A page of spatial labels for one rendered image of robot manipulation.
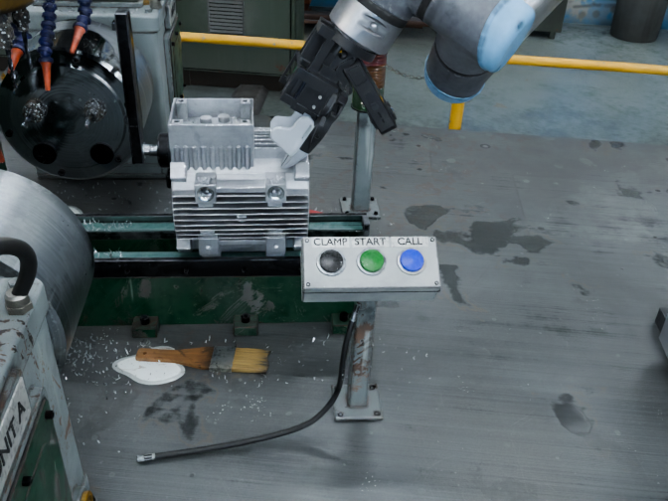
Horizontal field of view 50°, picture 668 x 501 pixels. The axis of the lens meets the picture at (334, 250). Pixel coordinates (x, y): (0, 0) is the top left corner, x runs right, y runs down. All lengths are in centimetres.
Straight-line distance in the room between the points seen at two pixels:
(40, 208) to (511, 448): 69
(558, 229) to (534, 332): 36
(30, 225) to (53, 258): 5
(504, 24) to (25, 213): 59
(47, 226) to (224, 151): 30
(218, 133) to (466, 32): 37
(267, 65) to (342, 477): 345
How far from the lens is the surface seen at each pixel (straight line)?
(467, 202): 160
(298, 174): 105
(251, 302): 118
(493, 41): 91
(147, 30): 152
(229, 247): 114
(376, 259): 88
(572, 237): 154
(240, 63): 426
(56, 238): 89
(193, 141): 106
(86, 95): 134
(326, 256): 88
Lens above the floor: 157
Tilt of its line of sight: 34 degrees down
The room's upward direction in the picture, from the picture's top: 3 degrees clockwise
